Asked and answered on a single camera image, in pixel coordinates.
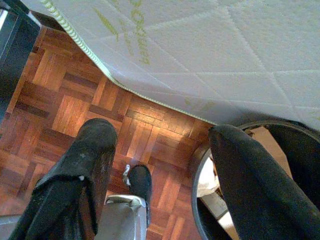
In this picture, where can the tan cardboard piece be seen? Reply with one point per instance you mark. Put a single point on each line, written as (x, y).
(267, 147)

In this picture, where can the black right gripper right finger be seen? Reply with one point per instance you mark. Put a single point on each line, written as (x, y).
(255, 190)

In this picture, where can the dark wooden furniture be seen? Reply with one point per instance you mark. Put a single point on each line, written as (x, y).
(15, 45)

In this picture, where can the black round bucket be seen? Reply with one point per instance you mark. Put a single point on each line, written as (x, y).
(194, 200)

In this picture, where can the white quilted mattress green trim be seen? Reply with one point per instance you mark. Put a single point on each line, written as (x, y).
(200, 50)

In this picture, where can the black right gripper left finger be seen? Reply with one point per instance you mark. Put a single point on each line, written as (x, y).
(75, 175)

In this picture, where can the white crumpled paper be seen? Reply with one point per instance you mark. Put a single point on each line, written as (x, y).
(206, 180)

